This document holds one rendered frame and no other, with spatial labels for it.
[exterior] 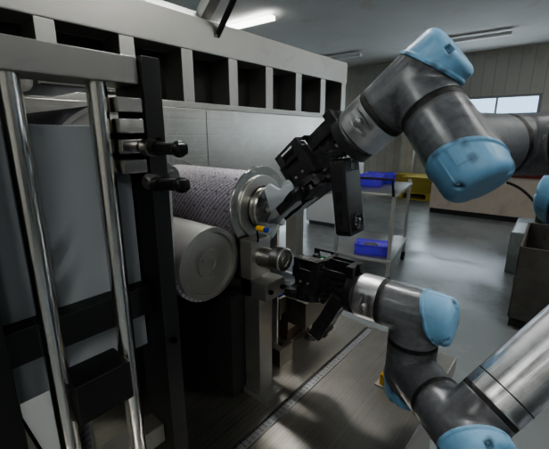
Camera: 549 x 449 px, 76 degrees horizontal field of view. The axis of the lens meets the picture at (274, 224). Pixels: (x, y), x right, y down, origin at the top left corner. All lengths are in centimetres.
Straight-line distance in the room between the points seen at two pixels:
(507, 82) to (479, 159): 880
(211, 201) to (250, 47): 60
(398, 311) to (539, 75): 872
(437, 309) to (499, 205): 631
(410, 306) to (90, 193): 44
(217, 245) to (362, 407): 39
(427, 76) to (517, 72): 876
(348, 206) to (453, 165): 17
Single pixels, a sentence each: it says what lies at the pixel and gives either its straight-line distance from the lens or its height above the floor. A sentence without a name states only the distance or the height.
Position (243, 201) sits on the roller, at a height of 127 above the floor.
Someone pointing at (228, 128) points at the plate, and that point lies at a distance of 102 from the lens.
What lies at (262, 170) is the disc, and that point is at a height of 131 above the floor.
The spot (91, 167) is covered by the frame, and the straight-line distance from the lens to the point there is 35.
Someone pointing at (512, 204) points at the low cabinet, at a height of 29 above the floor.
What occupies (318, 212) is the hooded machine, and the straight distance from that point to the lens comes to 551.
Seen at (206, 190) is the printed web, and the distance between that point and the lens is 65.
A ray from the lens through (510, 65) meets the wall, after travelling 924.
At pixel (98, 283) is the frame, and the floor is 124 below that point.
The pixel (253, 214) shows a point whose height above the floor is 125.
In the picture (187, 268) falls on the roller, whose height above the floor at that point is 118.
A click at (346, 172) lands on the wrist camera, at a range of 51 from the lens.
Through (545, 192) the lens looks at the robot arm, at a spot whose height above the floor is 129.
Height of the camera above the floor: 138
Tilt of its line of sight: 14 degrees down
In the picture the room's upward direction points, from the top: straight up
